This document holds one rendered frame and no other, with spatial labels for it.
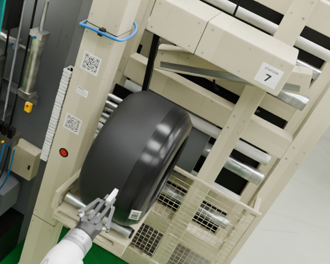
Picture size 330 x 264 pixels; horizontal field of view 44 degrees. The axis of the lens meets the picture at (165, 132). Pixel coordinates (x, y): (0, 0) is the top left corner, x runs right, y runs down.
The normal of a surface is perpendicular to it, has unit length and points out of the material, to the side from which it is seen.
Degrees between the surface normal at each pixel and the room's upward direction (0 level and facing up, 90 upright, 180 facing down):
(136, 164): 59
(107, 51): 90
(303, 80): 90
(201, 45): 90
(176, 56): 90
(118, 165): 65
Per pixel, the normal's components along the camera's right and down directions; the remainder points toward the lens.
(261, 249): 0.36, -0.78
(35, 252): -0.33, 0.40
